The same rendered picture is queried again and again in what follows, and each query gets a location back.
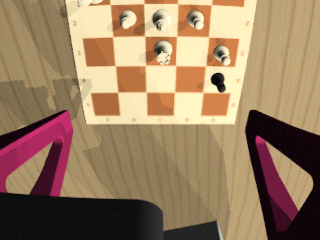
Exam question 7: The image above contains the black pawn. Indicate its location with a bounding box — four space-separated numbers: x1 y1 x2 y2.
211 72 226 93

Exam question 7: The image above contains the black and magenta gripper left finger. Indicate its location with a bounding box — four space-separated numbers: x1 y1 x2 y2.
0 110 73 197

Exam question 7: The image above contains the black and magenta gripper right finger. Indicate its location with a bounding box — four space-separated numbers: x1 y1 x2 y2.
245 110 320 240

